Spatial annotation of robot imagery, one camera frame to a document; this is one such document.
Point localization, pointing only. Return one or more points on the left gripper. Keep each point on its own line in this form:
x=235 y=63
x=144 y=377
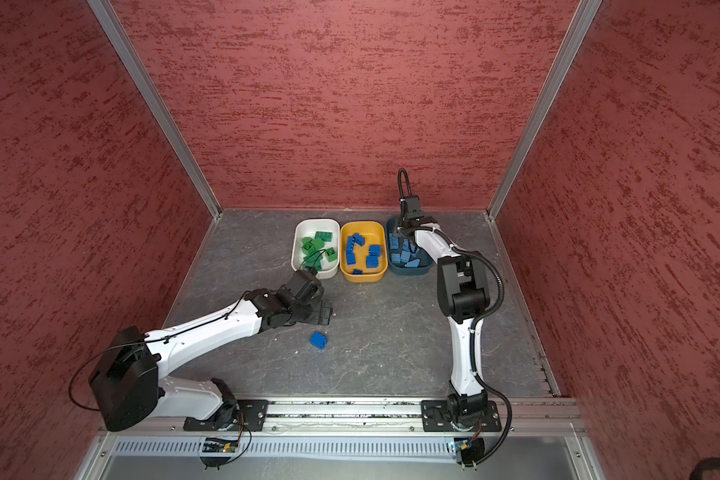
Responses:
x=314 y=318

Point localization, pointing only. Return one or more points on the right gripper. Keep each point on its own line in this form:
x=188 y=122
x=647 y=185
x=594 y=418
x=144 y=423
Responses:
x=399 y=228

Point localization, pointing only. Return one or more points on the light blue lego plate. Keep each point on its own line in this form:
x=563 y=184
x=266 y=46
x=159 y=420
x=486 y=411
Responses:
x=394 y=244

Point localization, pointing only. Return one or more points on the dark teal plastic bin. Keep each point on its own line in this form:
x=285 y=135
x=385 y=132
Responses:
x=411 y=248

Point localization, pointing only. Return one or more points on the green eight-stud lego brick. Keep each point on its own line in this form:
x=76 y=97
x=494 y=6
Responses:
x=314 y=260

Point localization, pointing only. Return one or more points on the small green rounded lego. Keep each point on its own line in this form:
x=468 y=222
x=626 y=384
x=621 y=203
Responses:
x=331 y=254

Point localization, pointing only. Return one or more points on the yellow plastic bin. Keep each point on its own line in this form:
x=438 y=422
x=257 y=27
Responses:
x=367 y=233

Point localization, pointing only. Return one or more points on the dark blue lego brick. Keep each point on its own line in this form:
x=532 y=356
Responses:
x=350 y=250

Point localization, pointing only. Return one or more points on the green square lego brick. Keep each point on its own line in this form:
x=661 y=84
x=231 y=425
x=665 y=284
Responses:
x=310 y=244

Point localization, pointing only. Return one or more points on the green studded lego brick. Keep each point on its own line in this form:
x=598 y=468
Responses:
x=324 y=236

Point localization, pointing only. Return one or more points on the white plastic bin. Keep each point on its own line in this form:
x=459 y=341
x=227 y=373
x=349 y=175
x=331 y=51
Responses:
x=308 y=228

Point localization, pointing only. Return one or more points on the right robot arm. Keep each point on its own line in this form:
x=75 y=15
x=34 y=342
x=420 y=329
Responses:
x=469 y=289

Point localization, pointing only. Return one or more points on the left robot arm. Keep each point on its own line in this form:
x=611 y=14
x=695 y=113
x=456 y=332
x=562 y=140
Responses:
x=133 y=380

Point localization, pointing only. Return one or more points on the dark blue square lego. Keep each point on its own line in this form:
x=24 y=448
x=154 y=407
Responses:
x=318 y=340

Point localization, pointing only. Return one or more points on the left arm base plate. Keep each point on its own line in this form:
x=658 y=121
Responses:
x=249 y=415

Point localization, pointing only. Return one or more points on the right aluminium corner post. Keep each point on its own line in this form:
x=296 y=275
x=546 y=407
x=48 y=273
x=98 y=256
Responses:
x=580 y=23

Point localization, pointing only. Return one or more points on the aluminium corner post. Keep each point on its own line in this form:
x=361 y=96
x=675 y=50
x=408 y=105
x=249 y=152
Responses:
x=580 y=23
x=114 y=30

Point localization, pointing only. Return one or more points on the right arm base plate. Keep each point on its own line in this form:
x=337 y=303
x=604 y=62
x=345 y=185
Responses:
x=437 y=416

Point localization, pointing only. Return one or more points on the aluminium front rail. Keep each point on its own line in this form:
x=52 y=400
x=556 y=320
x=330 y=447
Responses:
x=401 y=416

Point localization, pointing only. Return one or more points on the left aluminium corner post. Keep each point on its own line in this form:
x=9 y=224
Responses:
x=114 y=30

